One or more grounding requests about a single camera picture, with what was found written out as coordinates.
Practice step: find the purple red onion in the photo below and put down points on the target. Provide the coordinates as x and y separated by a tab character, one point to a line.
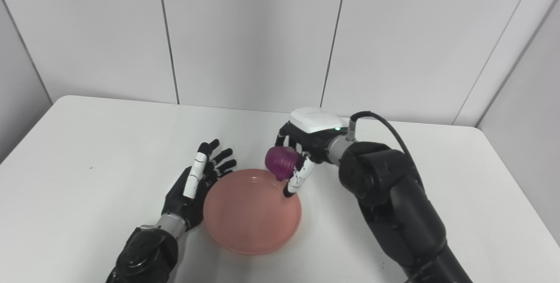
282	162

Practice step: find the pink round plate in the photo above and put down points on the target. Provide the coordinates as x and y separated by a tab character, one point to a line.
249	217

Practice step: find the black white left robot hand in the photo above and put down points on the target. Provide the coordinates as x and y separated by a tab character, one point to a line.
183	197

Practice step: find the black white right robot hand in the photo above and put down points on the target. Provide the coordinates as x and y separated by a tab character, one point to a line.
315	121

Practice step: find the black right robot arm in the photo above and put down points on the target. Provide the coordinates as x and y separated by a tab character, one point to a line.
393	204

